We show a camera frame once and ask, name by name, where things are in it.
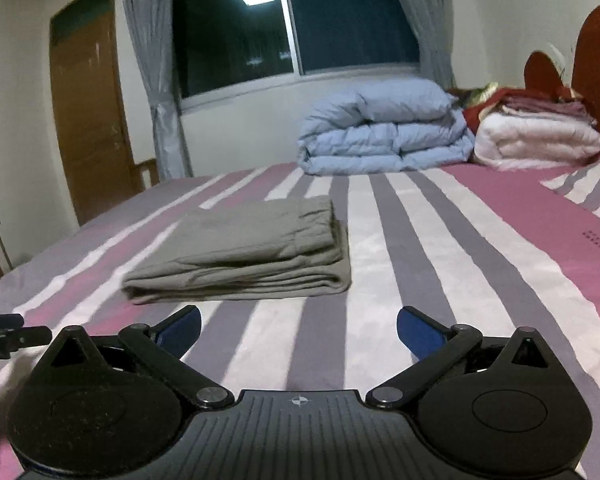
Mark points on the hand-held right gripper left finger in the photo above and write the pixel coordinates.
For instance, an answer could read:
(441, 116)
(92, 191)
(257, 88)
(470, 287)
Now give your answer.
(182, 330)

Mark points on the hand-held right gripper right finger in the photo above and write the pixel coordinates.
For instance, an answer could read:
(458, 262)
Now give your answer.
(420, 332)

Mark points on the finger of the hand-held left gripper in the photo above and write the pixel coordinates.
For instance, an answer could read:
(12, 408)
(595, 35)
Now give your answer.
(2, 320)
(30, 336)

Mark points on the grey pants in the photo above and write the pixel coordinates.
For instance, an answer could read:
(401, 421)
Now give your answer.
(260, 250)

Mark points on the striped pink grey bed cover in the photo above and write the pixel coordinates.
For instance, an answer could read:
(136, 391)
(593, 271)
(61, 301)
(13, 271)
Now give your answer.
(430, 260)

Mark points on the folded light blue duvet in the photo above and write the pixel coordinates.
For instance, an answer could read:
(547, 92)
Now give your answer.
(385, 130)

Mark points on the brown wooden door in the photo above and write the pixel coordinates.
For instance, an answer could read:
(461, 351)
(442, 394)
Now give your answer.
(90, 120)

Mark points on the folded white duvet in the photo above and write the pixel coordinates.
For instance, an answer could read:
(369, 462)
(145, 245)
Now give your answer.
(535, 140)

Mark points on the striped pillow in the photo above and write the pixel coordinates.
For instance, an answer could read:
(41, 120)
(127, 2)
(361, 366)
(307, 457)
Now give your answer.
(590, 185)

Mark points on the green patterned cloth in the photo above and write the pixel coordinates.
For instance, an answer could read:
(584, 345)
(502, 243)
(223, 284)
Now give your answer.
(482, 94)

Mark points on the red blanket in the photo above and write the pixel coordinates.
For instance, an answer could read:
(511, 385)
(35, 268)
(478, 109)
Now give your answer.
(510, 96)

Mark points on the grey curtain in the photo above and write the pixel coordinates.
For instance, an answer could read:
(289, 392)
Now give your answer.
(427, 20)
(155, 75)

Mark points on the folded maroon cloth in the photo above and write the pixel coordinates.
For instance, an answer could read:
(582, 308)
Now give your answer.
(555, 108)

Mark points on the sliding glass window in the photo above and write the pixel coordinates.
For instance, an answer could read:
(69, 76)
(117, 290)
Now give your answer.
(290, 25)

